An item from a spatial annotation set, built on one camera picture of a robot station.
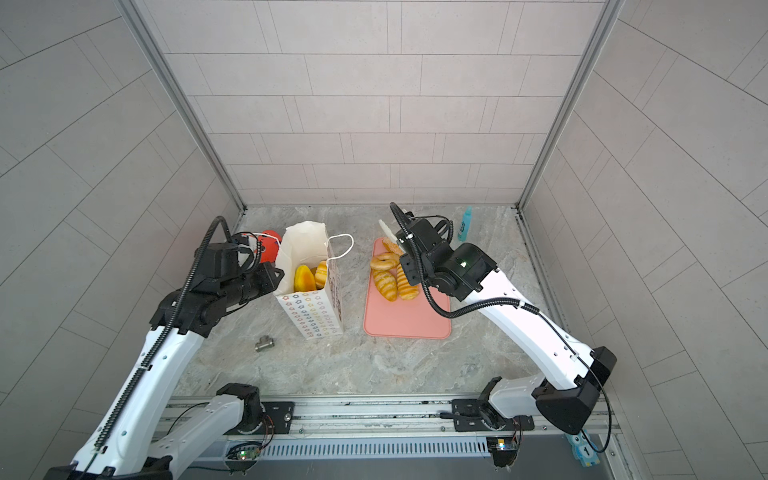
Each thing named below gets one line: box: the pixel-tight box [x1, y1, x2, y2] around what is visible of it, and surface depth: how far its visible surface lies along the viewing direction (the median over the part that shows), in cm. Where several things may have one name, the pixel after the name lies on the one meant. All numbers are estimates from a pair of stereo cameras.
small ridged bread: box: [373, 270, 397, 302], surface depth 93 cm
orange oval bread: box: [294, 264, 316, 292], surface depth 83 cm
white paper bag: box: [273, 221, 354, 340], surface depth 77 cm
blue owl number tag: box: [565, 429, 601, 467], surface depth 67 cm
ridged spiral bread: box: [396, 264, 419, 301], surface depth 92 cm
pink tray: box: [364, 237, 452, 339], surface depth 89 cm
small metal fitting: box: [254, 335, 275, 352], surface depth 82 cm
